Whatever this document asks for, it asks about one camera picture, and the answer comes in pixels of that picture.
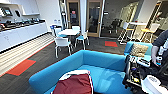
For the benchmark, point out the blue sofa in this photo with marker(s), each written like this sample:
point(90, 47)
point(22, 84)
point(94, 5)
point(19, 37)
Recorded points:
point(100, 71)

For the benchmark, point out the person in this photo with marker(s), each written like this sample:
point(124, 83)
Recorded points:
point(161, 41)

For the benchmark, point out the red varsity jacket white sleeves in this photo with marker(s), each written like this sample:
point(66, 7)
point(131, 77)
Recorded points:
point(75, 85)

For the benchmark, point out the white rounded device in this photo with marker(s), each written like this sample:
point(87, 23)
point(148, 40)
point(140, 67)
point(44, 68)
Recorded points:
point(155, 85)

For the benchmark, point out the white plastic chair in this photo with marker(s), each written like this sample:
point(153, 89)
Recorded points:
point(63, 43)

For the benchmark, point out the white upper kitchen cabinets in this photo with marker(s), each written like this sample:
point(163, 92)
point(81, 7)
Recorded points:
point(30, 6)

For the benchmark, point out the white square table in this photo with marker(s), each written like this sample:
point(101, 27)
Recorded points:
point(69, 32)

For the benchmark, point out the blue bin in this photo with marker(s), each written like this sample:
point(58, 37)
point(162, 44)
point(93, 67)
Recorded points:
point(52, 30)

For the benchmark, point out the black coffee machine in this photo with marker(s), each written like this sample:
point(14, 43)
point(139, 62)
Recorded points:
point(6, 12)

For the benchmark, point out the teal seat white chair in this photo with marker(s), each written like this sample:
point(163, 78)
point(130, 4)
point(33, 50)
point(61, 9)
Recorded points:
point(82, 38)
point(76, 28)

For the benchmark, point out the patterned beige cushion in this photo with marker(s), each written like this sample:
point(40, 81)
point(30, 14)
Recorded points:
point(139, 50)

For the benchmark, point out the wood framed glass door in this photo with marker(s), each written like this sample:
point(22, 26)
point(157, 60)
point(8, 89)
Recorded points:
point(74, 15)
point(93, 18)

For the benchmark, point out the blue white hand controller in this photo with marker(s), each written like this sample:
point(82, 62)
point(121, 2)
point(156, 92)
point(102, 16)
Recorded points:
point(162, 55)

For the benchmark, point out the yellow seat bar stool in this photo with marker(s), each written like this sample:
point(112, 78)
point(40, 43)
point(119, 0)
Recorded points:
point(150, 31)

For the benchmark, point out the tall white bar table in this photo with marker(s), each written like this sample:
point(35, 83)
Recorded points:
point(137, 24)

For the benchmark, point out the glass office partition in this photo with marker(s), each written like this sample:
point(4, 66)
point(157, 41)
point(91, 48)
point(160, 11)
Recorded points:
point(118, 16)

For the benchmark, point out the white kitchen counter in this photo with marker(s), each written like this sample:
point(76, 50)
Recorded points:
point(21, 35)

